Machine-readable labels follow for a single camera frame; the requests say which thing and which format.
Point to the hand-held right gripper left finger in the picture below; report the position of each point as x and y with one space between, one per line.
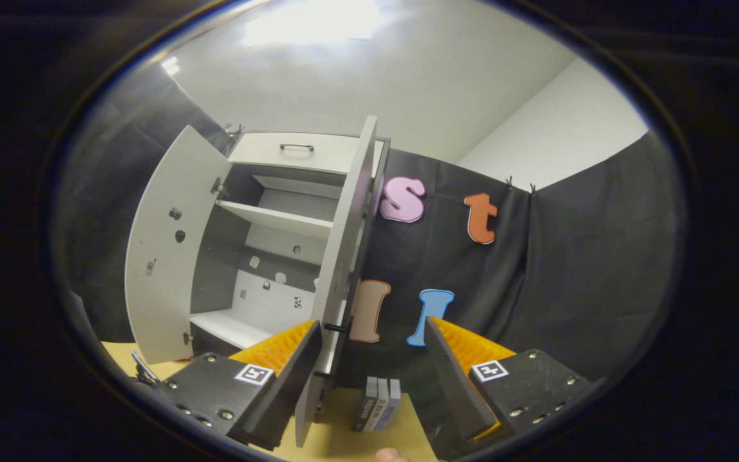
292 378

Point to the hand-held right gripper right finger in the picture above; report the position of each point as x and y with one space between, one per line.
456 385

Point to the white cabinet door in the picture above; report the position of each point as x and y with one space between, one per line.
347 237
164 256

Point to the white and grey cabinet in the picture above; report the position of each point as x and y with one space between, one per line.
215 282

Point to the white cabinet shelf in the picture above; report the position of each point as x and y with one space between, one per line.
273 218

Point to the blue small book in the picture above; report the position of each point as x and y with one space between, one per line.
392 401

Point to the light grey small book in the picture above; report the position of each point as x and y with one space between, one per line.
380 404

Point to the black backdrop cloth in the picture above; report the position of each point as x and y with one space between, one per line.
568 269

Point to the white drawer front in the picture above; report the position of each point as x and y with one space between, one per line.
260 157

